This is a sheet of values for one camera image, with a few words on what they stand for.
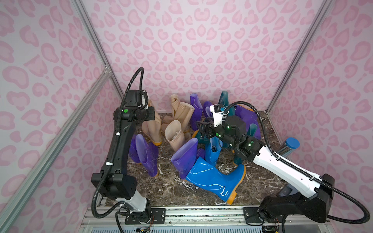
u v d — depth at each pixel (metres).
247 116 1.12
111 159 0.43
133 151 0.68
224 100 0.98
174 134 0.79
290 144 0.78
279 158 0.46
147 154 0.66
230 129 0.50
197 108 0.87
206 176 0.79
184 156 0.67
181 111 0.92
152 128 0.84
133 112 0.51
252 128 0.80
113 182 0.42
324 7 0.69
